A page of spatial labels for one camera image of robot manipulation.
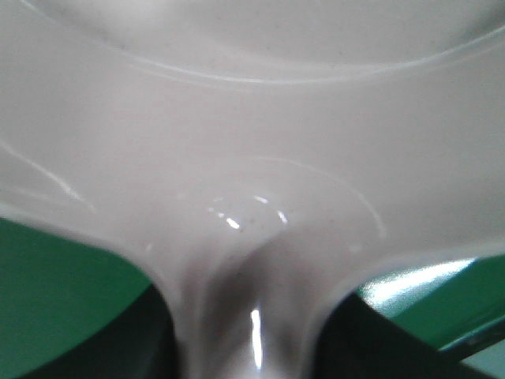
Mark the pink plastic dustpan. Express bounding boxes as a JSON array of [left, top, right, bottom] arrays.
[[1, 1, 504, 378]]

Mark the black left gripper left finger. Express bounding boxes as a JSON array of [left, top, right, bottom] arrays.
[[23, 285, 179, 379]]

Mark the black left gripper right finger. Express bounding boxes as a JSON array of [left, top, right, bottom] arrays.
[[315, 294, 492, 379]]

